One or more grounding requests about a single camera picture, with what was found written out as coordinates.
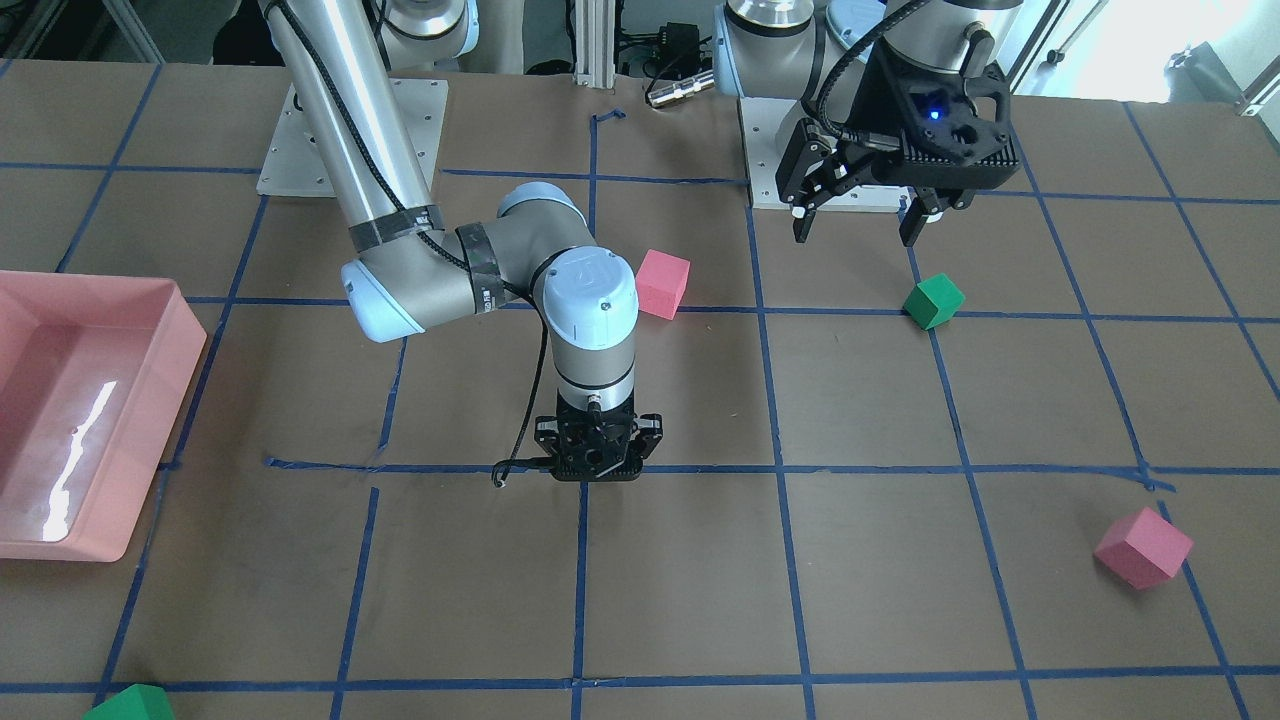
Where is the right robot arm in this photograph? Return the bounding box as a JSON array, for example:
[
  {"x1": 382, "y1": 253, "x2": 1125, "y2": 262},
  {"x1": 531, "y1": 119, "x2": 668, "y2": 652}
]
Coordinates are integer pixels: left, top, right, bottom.
[{"x1": 260, "y1": 1, "x2": 663, "y2": 486}]

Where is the green cube far corner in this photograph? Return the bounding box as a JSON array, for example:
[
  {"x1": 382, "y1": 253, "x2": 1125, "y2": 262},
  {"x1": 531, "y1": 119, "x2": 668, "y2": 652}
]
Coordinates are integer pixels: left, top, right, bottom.
[{"x1": 82, "y1": 684, "x2": 175, "y2": 720}]

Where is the silver cylinder connector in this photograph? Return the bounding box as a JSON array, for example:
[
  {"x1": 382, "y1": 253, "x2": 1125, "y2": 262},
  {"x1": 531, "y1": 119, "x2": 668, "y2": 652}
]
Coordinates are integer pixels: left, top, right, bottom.
[{"x1": 645, "y1": 70, "x2": 716, "y2": 110}]

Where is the green cube near base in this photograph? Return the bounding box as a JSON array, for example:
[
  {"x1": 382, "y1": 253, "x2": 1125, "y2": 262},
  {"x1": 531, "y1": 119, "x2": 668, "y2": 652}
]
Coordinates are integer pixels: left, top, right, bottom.
[{"x1": 902, "y1": 273, "x2": 966, "y2": 331}]

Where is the pink cube near edge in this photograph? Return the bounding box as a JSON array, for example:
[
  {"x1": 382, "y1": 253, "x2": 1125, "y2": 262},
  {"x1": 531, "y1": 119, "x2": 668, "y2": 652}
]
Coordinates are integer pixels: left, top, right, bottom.
[{"x1": 1093, "y1": 509, "x2": 1194, "y2": 591}]

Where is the pink plastic bin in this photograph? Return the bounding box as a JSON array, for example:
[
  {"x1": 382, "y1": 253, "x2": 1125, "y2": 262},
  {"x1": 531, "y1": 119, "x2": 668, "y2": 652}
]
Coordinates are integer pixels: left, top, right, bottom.
[{"x1": 1, "y1": 270, "x2": 206, "y2": 562}]

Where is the pink cube near base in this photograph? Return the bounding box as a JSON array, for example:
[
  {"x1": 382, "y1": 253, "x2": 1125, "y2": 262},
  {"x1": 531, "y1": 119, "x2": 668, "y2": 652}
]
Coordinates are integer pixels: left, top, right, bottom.
[{"x1": 635, "y1": 249, "x2": 691, "y2": 322}]

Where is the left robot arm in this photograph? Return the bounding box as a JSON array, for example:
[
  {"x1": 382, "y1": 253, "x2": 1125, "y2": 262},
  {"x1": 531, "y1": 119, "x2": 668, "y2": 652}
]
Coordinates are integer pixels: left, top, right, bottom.
[{"x1": 712, "y1": 1, "x2": 1021, "y2": 247}]

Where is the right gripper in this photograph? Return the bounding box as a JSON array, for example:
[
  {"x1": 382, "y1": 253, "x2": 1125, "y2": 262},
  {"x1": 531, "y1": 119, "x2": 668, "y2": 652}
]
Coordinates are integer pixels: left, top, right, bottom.
[{"x1": 532, "y1": 405, "x2": 663, "y2": 482}]

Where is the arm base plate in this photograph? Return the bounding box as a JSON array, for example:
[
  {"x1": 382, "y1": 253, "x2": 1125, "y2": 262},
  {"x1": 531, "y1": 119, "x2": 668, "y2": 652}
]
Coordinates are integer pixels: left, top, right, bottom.
[
  {"x1": 256, "y1": 79, "x2": 449, "y2": 199},
  {"x1": 739, "y1": 95, "x2": 922, "y2": 213}
]

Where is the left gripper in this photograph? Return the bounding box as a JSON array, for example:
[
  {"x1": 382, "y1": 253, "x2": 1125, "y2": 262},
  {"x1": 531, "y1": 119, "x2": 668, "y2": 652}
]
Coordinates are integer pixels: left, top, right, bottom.
[{"x1": 776, "y1": 46, "x2": 1020, "y2": 249}]

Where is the aluminium frame post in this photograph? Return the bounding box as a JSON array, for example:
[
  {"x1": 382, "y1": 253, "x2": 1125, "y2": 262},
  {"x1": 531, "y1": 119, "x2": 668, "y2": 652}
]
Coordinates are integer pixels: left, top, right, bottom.
[{"x1": 572, "y1": 0, "x2": 617, "y2": 91}]

